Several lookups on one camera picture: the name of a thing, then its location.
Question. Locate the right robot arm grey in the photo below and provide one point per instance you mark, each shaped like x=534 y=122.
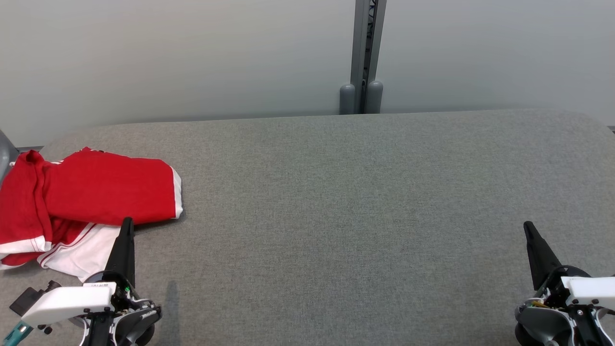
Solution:
x=543 y=322

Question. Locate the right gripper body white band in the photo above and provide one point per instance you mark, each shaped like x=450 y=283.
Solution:
x=591 y=290

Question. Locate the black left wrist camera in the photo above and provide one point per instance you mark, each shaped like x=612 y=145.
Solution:
x=31 y=298

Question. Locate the red and white basketball jersey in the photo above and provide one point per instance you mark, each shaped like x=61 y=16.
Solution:
x=19 y=206

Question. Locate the red shorts with white stripes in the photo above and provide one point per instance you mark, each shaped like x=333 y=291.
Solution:
x=110 y=187

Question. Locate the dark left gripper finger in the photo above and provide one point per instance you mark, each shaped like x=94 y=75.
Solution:
x=125 y=254

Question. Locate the teal left camera connector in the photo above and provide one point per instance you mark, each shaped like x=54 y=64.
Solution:
x=17 y=334

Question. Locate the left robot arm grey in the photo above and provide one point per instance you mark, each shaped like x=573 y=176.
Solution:
x=139 y=319

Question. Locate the grey partition post with gap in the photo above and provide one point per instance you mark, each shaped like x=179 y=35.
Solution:
x=358 y=43

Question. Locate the grey rounded post foot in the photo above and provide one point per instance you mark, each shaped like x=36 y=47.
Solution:
x=374 y=98

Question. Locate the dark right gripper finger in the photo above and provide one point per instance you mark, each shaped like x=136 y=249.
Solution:
x=538 y=254

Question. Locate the grey curved object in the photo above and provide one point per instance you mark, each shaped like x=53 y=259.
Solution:
x=5 y=151

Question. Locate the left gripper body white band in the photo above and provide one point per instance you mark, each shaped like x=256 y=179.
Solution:
x=67 y=302

